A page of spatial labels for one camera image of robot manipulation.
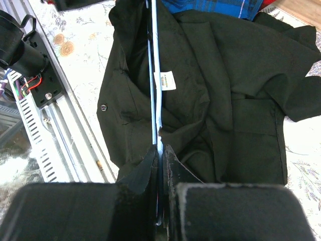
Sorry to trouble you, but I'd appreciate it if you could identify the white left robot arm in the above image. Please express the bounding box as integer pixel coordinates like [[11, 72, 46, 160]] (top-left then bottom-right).
[[1, 10, 65, 109]]

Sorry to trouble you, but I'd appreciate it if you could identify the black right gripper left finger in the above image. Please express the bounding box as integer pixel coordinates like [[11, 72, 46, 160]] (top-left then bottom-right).
[[1, 146, 157, 240]]

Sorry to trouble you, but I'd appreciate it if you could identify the black shirt wire hanger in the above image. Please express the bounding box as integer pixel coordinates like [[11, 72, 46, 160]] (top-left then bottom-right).
[[145, 1, 165, 226]]

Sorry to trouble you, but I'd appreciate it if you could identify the blue plaid shirt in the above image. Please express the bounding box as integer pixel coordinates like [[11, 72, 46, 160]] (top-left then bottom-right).
[[162, 0, 264, 20]]

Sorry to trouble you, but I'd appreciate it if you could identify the black shirt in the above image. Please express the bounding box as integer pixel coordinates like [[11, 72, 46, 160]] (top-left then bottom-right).
[[97, 1, 320, 185]]

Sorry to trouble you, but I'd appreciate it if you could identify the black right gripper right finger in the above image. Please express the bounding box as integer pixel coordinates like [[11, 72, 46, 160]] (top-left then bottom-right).
[[164, 146, 314, 240]]

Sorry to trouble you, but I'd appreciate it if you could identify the wooden clothes rack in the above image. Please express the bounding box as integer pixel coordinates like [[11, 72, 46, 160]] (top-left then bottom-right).
[[273, 0, 320, 30]]

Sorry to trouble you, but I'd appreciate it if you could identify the aluminium mounting rail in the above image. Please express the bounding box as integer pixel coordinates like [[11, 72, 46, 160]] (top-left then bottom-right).
[[1, 1, 116, 183]]

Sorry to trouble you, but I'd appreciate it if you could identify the red plaid shirt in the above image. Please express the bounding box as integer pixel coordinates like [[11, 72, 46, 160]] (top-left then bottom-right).
[[260, 0, 275, 10]]

